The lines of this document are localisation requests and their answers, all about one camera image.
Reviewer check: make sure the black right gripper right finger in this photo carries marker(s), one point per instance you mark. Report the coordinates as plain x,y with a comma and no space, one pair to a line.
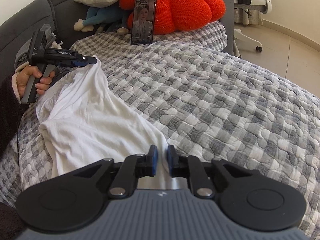
246,197

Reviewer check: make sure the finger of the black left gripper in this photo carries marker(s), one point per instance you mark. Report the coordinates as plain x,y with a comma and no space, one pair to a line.
83,60

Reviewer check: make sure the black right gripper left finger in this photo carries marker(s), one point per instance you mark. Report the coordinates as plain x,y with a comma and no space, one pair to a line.
74,200

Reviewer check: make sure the white cotton garment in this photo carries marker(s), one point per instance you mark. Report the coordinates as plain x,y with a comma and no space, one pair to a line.
82,121

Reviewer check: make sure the blue plush doll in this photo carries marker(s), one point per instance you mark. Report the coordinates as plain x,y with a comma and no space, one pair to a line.
113,18

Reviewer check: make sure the dark grey upholstered headboard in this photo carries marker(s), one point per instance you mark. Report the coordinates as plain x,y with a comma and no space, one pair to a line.
17,30

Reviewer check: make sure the smartphone showing video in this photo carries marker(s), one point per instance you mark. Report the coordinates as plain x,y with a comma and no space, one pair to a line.
143,22

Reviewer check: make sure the grey checkered quilted bedspread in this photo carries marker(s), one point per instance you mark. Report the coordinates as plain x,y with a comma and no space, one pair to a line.
205,102

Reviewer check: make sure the red flower-shaped plush cushion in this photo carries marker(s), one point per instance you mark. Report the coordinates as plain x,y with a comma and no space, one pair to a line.
182,15

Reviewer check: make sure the grey bed footboard panel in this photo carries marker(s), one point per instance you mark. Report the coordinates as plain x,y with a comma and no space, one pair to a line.
228,23

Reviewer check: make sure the white mesh office chair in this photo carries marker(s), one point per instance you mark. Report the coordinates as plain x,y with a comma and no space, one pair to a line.
262,6

